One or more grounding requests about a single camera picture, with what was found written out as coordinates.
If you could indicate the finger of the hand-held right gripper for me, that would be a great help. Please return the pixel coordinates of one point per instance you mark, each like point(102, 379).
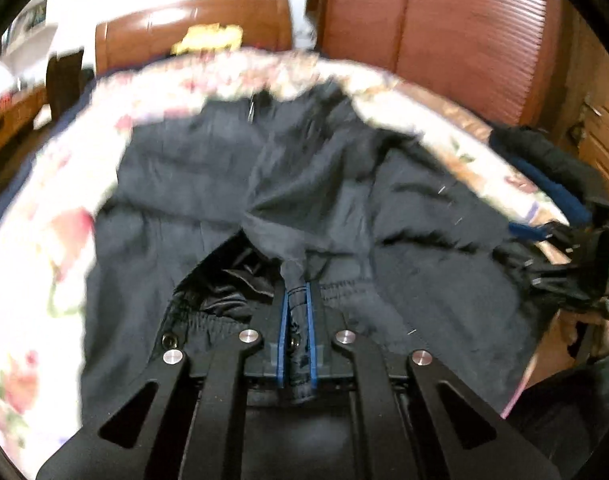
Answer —
point(559, 285)
point(526, 231)

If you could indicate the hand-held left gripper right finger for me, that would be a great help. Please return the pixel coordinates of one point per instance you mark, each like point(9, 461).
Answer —
point(313, 340)

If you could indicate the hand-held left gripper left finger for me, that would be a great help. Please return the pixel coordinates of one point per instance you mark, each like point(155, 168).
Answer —
point(284, 340)

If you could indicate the black zip jacket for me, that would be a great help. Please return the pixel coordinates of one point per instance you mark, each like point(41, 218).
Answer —
point(334, 185)

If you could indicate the person's right forearm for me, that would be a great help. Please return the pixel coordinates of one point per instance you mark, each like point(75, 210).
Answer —
point(574, 400)

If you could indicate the dark clothes pile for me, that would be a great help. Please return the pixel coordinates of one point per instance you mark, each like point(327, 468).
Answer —
point(544, 170)

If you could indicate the wooden panel door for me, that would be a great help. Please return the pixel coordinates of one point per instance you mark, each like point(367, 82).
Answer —
point(599, 110)

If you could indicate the wooden louvered wardrobe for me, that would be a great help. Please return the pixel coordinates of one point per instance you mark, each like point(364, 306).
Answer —
point(434, 35)

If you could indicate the floral blanket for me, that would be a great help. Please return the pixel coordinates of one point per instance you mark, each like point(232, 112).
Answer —
point(49, 260)

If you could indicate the yellow plush toy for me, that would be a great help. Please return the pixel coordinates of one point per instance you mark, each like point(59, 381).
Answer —
point(209, 39)

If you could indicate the dark office chair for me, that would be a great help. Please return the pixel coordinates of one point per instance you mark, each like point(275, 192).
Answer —
point(67, 85)

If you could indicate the wooden bed headboard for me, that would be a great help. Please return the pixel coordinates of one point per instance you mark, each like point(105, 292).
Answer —
point(194, 15)

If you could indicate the wooden desk cabinet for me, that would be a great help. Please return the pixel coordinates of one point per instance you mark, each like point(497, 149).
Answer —
point(14, 115)

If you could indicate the white wall shelf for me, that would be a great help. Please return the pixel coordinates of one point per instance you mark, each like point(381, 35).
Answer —
point(32, 15)

